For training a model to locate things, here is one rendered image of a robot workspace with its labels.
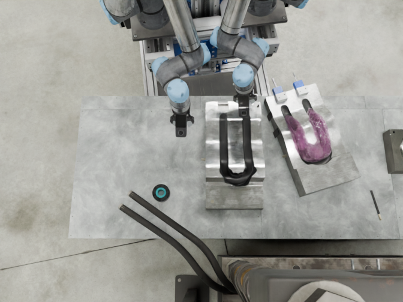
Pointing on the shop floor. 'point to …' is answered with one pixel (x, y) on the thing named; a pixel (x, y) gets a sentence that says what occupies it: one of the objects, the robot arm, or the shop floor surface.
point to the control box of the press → (191, 289)
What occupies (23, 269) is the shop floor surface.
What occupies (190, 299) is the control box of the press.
